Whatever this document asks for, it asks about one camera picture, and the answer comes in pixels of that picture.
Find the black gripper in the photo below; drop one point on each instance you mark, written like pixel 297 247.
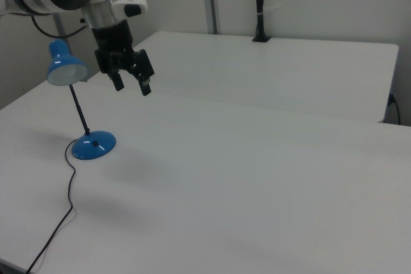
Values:
pixel 112 38

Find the blue desk lamp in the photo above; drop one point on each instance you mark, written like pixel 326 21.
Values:
pixel 94 149

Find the thin grey metal post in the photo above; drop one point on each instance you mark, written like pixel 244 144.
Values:
pixel 60 25

